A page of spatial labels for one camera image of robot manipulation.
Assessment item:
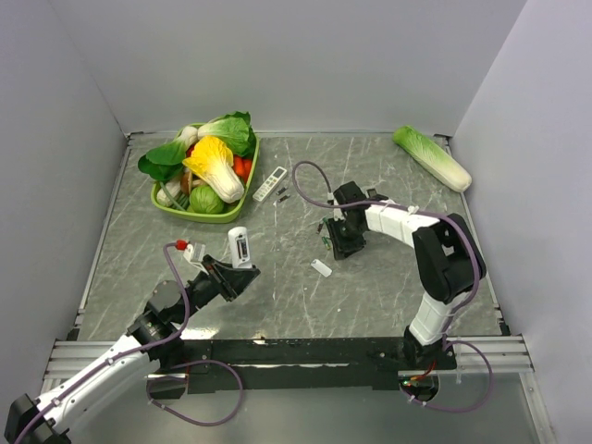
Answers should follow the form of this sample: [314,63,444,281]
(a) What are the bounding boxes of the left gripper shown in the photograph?
[173,253,260,324]

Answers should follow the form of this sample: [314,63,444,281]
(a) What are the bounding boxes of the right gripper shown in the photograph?
[327,215,367,259]

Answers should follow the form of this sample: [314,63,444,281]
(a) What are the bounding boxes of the white remote with coloured buttons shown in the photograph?
[228,227,253,268]

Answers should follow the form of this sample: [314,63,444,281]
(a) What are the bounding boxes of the white battery cover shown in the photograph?
[311,259,332,278]

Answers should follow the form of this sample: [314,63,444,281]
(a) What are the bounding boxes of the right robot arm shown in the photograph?
[327,181,487,369]

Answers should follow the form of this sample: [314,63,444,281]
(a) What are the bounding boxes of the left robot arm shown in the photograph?
[4,255,260,443]

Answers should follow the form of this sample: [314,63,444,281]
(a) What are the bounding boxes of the white air conditioner remote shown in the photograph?
[253,166,288,203]

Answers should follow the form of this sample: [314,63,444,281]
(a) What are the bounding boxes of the green plastic basket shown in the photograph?
[147,123,260,224]

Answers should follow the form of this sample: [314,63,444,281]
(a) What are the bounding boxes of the white mushroom toy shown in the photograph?
[156,179,182,207]

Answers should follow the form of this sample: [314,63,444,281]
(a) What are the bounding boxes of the red tomato toys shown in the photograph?
[233,155,253,182]

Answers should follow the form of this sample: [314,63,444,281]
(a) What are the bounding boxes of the long napa cabbage toy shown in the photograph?
[392,126,472,192]

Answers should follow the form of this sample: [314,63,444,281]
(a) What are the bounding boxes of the yellow napa cabbage toy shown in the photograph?
[182,136,244,204]

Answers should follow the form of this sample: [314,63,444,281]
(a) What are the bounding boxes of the bok choy toy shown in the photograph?
[138,126,198,182]

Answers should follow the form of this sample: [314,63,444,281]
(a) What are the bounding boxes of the green lettuce toy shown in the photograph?
[198,111,256,158]

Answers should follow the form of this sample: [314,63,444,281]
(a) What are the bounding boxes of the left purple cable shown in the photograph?
[13,242,244,443]

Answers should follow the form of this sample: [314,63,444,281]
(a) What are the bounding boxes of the purple cable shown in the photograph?
[292,160,495,413]
[13,242,244,443]

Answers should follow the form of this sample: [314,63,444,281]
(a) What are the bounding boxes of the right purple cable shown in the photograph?
[292,160,495,413]

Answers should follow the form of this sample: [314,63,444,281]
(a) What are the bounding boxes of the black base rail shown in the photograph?
[157,337,457,394]

